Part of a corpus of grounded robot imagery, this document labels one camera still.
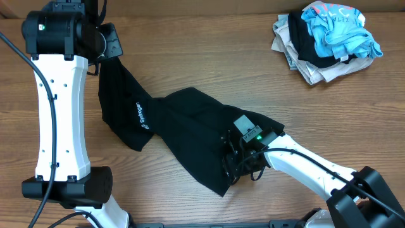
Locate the black t-shirt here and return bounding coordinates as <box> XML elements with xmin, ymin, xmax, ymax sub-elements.
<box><xmin>99</xmin><ymin>58</ymin><xmax>284</xmax><ymax>196</ymax></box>

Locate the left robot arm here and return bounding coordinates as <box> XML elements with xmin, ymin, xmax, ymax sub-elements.
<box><xmin>22</xmin><ymin>0</ymin><xmax>133</xmax><ymax>227</ymax></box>

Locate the beige garment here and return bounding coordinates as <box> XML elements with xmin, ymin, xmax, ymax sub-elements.
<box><xmin>271</xmin><ymin>15</ymin><xmax>373</xmax><ymax>85</ymax></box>

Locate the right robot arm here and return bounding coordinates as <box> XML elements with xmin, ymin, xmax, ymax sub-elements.
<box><xmin>223</xmin><ymin>127</ymin><xmax>404</xmax><ymax>227</ymax></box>

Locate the black garment in pile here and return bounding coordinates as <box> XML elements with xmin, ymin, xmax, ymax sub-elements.
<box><xmin>288</xmin><ymin>11</ymin><xmax>357</xmax><ymax>68</ymax></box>

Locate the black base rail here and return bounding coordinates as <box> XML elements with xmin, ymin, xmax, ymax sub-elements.
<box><xmin>135</xmin><ymin>219</ymin><xmax>305</xmax><ymax>228</ymax></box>

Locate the light blue printed shirt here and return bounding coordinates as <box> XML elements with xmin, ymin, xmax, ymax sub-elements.
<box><xmin>301</xmin><ymin>3</ymin><xmax>383</xmax><ymax>59</ymax></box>

